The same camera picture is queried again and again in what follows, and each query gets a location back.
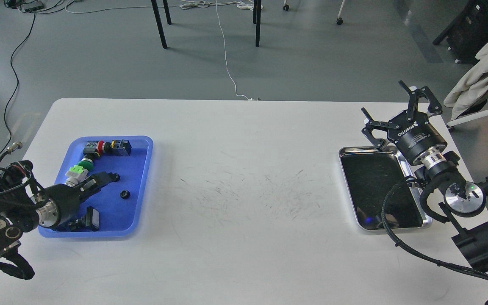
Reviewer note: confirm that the blue plastic tray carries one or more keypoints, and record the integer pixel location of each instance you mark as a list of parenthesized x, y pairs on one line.
[(118, 217)]

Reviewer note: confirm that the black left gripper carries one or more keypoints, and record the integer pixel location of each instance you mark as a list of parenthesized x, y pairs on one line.
[(63, 202)]

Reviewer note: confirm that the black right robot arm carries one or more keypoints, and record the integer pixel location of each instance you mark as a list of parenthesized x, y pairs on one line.
[(446, 195)]

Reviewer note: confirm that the black table leg right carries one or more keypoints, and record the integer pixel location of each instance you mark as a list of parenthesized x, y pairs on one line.
[(256, 19)]

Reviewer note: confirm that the black table leg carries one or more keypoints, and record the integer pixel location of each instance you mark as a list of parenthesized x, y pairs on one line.
[(256, 19), (157, 15)]

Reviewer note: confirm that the black square button switch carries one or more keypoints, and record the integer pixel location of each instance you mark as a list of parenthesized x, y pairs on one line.
[(90, 220)]

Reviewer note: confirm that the light green selector switch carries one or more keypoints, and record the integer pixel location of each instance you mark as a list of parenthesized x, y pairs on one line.
[(76, 175)]

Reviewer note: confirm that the beige cloth on chair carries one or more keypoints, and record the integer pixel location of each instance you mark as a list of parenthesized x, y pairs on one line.
[(471, 88)]

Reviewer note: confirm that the green push button switch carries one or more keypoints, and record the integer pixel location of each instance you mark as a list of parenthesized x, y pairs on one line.
[(86, 163)]

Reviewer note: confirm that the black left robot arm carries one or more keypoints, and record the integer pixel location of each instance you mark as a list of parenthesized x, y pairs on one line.
[(26, 205)]

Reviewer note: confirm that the black cabinet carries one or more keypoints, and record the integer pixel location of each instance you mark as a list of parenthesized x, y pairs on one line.
[(467, 33)]

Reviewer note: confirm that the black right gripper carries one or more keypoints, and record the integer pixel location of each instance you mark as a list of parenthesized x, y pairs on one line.
[(415, 135)]

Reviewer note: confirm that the red push button switch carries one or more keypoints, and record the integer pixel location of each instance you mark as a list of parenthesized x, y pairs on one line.
[(108, 148)]

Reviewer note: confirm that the black table leg left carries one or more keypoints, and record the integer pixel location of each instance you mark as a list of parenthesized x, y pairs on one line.
[(157, 15)]

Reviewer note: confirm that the shiny metal tray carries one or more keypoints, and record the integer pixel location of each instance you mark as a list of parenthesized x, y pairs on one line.
[(369, 175)]

